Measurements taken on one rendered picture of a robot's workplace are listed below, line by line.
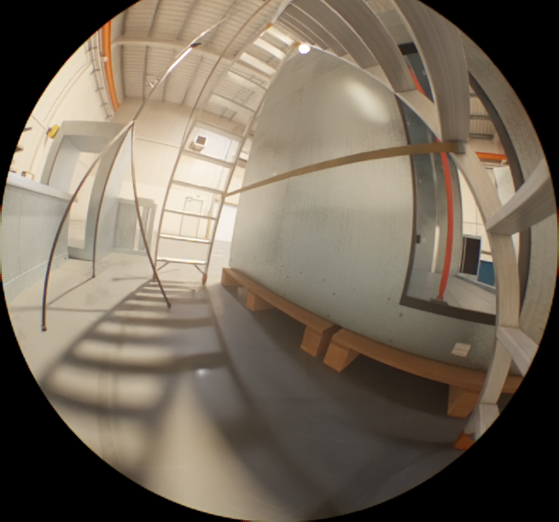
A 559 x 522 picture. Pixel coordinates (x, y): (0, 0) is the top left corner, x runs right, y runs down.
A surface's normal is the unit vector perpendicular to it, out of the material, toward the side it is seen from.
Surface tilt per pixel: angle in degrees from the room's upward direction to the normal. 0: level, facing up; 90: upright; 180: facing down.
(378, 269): 90
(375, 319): 90
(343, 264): 90
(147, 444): 0
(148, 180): 90
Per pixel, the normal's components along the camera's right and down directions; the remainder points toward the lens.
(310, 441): 0.16, -0.99
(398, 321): -0.77, -0.11
